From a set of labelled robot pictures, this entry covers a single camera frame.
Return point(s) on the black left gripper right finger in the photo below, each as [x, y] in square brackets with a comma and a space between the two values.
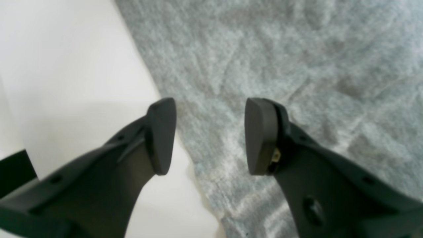
[328, 195]

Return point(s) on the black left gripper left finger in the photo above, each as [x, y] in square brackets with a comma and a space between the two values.
[94, 195]

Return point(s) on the grey t-shirt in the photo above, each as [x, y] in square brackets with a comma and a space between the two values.
[349, 73]

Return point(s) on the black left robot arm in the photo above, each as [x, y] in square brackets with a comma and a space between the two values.
[94, 195]

